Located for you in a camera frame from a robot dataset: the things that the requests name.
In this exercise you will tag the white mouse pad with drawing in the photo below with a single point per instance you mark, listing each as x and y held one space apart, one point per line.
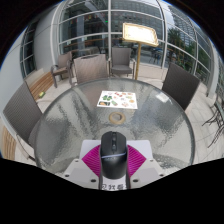
90 146

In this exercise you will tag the dark metal folding table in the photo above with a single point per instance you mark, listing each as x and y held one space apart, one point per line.
218 113

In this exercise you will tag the black computer mouse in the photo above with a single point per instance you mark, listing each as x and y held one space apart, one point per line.
114 160

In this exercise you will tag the gold framed menu stand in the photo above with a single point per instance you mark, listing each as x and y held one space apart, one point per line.
140 33

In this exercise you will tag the brown wicker armchair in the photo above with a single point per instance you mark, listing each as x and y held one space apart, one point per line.
90 68
120 56
64 61
180 85
21 111

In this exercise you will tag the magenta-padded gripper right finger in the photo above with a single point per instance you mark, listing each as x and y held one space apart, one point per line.
136 163

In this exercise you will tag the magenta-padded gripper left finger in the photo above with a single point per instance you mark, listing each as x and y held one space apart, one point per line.
90 163

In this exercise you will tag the laminated picture menu card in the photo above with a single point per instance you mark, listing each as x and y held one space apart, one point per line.
116 99

